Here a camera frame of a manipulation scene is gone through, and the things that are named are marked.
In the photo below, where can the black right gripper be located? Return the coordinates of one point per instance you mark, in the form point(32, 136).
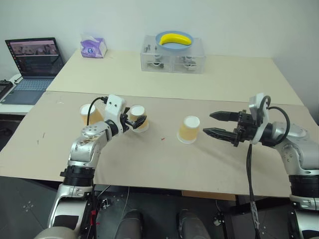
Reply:
point(245, 128)

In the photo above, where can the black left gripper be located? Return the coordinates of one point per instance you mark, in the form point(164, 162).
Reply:
point(124, 125)

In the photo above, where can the tan paper cup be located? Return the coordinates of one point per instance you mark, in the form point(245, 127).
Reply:
point(188, 130)
point(93, 115)
point(139, 112)

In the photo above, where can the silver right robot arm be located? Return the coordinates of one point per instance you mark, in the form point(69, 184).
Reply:
point(296, 149)

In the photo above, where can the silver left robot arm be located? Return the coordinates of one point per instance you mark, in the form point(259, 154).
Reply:
point(84, 147)

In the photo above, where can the clear acrylic box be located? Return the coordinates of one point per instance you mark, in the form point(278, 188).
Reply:
point(172, 62)

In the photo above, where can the brown cardboard piece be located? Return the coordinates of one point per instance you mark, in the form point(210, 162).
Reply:
point(208, 195)

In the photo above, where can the purple tissue box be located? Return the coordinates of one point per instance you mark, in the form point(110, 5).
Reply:
point(93, 47)

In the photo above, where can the blue plate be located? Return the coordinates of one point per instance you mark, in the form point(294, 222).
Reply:
point(174, 47)

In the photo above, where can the yellow banana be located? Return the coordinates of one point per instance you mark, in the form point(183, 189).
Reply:
point(174, 38)

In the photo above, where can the dark rounded shape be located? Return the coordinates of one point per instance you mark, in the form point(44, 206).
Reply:
point(130, 224)
point(192, 224)

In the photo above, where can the open dark blue laptop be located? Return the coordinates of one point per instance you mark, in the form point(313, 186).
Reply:
point(35, 64)

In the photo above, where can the white side table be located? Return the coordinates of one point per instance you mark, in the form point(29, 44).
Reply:
point(15, 108)

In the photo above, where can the black device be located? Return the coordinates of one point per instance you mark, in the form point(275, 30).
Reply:
point(4, 88)

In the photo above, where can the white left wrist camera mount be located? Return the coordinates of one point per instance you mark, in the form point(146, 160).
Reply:
point(113, 104)

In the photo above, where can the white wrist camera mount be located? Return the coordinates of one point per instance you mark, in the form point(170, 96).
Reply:
point(113, 104)
point(259, 109)

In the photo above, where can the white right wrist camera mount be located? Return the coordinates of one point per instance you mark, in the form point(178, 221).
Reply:
point(259, 109)

